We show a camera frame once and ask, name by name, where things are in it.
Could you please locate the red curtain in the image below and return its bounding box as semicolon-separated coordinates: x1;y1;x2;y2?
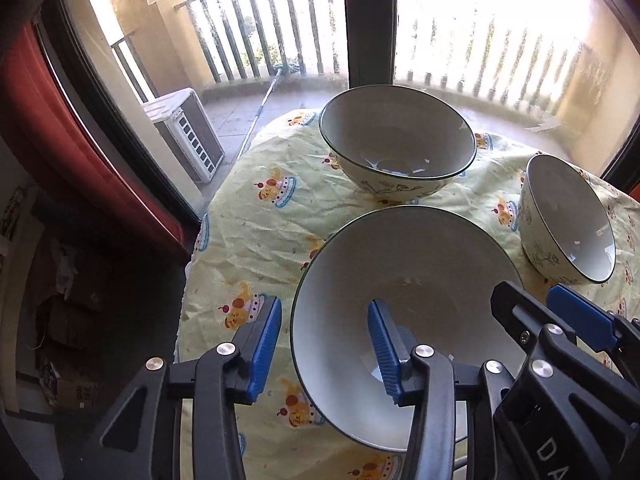
0;25;193;261

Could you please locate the mop with long pole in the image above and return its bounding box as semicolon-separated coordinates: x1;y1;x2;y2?
235;62;306;161

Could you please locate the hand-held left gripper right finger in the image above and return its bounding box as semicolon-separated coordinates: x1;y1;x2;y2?
367;300;512;480

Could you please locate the black window frame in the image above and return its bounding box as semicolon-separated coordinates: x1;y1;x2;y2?
30;0;640;241

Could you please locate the cardboard box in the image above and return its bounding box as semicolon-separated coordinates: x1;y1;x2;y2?
50;360;108;411

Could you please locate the white air conditioner unit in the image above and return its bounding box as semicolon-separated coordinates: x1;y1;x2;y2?
141;88;226;184

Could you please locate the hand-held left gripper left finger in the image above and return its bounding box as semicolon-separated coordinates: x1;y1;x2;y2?
82;296;283;480

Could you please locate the floral ceramic bowl green rim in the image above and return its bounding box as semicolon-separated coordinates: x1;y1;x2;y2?
517;153;617;285
319;85;477;204
290;205;526;453

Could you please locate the yellow printed tablecloth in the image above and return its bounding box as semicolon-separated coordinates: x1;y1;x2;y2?
175;109;640;480

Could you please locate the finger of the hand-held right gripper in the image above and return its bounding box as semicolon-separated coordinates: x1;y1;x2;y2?
546;283;640;376
491;281;577;382

